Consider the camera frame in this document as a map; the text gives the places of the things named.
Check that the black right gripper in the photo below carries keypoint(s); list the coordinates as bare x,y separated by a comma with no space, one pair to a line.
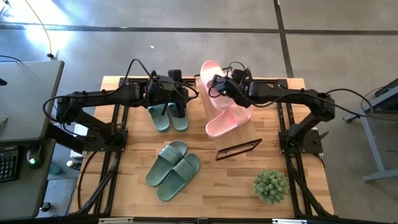
231,88

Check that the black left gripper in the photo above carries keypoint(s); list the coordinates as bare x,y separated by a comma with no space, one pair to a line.
164,90

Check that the green rubber slide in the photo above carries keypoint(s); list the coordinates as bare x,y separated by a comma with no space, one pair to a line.
179,124
160,121
177,180
164,163

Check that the pink rubber slide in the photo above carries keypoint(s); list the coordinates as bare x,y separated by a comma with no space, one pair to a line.
225,123
210,70

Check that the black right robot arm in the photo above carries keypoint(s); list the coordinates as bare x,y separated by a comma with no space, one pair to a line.
280,93

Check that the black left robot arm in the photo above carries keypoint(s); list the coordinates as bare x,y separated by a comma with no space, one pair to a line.
102,95

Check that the round artificial green plant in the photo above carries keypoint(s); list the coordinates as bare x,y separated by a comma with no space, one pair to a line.
270,186

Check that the small white bottle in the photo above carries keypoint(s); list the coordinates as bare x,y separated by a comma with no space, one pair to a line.
73,164

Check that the small teal object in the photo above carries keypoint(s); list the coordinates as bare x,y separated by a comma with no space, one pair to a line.
56,169

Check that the grey desk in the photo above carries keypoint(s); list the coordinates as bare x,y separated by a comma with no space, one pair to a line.
28,99

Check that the black computer mouse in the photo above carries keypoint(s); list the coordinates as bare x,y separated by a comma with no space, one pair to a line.
33,158

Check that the grey metal stand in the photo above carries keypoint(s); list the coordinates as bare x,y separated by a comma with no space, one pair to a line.
371,146

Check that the black keyboard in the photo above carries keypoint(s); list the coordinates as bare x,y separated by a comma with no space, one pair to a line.
7,165

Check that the black aluminium table frame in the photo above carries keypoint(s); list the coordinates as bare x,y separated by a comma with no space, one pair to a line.
282,83

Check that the wooden shelf black metal frame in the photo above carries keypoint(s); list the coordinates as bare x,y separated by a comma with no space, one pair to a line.
239,140

